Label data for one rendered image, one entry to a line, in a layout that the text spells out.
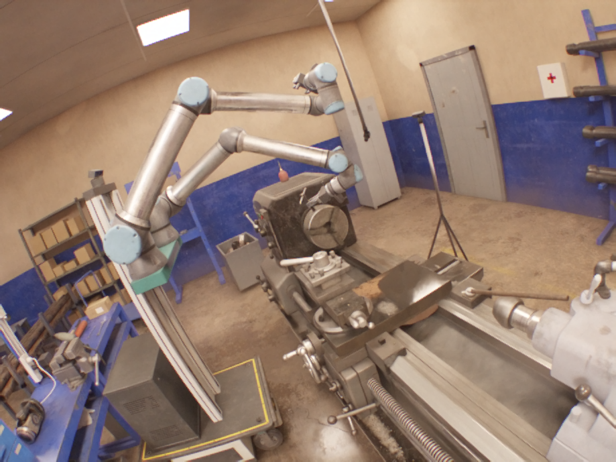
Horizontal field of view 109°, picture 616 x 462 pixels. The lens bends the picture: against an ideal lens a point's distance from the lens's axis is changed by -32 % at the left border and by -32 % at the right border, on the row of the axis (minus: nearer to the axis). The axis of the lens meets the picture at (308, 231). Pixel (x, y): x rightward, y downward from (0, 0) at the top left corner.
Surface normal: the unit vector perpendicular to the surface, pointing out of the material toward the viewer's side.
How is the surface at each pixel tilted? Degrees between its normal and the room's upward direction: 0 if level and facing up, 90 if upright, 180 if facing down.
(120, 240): 93
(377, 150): 90
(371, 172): 90
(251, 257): 90
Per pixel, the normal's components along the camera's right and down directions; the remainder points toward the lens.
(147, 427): 0.26, 0.22
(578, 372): -0.90, 0.35
